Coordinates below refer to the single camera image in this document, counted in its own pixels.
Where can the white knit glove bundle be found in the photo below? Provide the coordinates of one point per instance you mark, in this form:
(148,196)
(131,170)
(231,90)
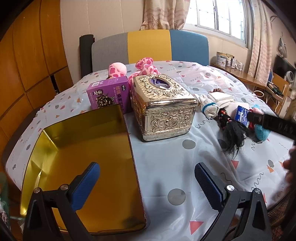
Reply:
(208,107)

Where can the wooden side desk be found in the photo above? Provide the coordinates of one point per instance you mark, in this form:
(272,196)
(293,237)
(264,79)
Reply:
(242,76)

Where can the blue elephant plush toy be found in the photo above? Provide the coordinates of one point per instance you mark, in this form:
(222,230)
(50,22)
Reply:
(260,133)

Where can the pink spotted plush toy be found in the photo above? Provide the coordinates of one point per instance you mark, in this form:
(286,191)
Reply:
(144,66)

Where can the grey yellow blue sofa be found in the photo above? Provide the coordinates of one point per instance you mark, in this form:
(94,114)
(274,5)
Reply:
(160,45)

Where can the beige patterned curtain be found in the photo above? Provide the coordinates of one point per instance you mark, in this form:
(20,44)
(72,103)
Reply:
(165,14)

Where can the tin cans on desk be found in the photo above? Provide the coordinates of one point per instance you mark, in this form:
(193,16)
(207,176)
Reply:
(228,60)

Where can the gold metal tin box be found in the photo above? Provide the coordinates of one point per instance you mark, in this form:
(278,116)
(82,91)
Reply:
(65,149)

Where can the ornate gold tissue box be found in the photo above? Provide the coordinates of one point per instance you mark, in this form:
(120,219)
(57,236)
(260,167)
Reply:
(163,108)

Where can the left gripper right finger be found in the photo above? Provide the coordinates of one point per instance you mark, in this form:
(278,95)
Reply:
(214,189)

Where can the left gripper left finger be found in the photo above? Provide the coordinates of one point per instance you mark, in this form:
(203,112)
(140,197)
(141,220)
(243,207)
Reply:
(77,192)

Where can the purple cardboard box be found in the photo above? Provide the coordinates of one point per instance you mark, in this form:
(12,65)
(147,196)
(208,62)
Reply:
(109,92)

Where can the black hair wig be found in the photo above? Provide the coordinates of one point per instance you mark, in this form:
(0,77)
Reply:
(234,132)

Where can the blue tempo tissue pack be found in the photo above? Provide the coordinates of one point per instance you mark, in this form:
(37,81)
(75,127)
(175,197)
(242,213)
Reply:
(241,115)

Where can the person's right hand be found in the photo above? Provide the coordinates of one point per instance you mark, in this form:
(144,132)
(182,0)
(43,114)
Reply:
(289,165)

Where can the white towel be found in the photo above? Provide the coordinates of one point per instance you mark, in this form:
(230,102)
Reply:
(221,99)

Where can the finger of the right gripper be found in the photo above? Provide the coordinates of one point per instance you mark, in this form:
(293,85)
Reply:
(273,123)

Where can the black rolled mat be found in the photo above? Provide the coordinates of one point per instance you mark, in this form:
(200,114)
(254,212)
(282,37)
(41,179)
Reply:
(85,45)

